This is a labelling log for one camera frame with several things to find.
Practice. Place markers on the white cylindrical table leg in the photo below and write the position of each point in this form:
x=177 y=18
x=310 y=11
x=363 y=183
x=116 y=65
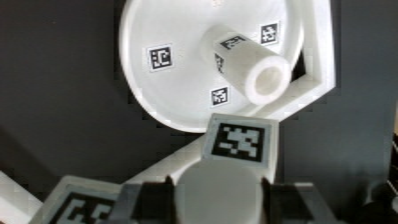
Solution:
x=251 y=66

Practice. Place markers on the white cross-shaped table base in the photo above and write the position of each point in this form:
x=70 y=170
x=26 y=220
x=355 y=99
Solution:
x=218 y=182

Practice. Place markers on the white round table top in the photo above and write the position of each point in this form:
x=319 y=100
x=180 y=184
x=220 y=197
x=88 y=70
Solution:
x=179 y=87

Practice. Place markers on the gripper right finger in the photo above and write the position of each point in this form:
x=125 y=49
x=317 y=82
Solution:
x=294 y=204

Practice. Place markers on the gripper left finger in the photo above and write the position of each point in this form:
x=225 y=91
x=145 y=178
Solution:
x=145 y=204

